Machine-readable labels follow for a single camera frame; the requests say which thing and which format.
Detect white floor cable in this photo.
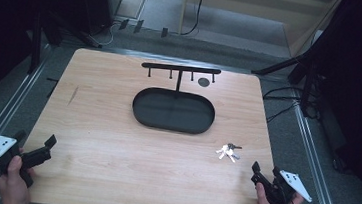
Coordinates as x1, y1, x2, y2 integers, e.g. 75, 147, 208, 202
95, 19, 121, 49

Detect bunch of silver keys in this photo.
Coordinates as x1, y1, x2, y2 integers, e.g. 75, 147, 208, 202
214, 141, 243, 165

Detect black floor cables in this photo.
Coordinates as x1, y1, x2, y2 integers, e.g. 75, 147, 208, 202
259, 84, 307, 128

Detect light wooden platform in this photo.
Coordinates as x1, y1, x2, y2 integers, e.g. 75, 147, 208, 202
176, 0, 343, 63

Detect dark cabinet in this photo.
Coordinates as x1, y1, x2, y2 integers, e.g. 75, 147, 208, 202
74, 0, 125, 39

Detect black key rack with tray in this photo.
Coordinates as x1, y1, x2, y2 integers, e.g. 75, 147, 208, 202
129, 61, 222, 137

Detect black metal stand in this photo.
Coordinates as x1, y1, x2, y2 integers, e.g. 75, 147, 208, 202
26, 8, 65, 78
247, 43, 328, 120

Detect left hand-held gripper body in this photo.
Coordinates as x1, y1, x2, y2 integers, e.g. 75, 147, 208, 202
0, 134, 53, 191

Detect round black table grommet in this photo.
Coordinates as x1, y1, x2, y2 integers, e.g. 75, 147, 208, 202
197, 77, 211, 89

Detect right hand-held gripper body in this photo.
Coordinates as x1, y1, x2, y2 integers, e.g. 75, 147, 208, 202
248, 166, 316, 204

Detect metal floor rail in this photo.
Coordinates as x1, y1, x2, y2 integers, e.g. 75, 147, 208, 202
0, 39, 52, 200
281, 92, 358, 204

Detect person's left hand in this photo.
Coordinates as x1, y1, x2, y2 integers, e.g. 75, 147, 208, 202
0, 153, 36, 204

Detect black hanging cable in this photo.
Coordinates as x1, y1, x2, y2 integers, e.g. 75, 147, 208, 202
179, 0, 207, 39

